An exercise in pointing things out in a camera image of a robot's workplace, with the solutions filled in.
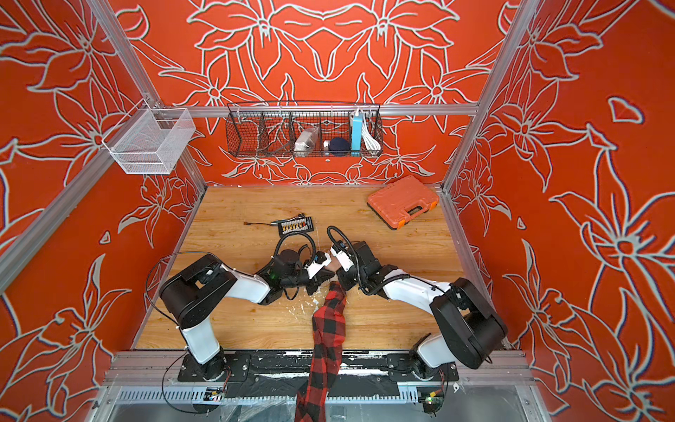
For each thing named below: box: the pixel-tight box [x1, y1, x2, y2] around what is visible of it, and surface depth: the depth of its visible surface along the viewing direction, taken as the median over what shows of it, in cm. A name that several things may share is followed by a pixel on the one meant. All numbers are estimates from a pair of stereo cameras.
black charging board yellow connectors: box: [277, 212, 315, 237], surface depth 106 cm
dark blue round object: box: [328, 137, 351, 157], surface depth 97 cm
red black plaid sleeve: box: [294, 281, 348, 422], surface depth 75 cm
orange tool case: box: [366, 174, 440, 231], surface depth 109 cm
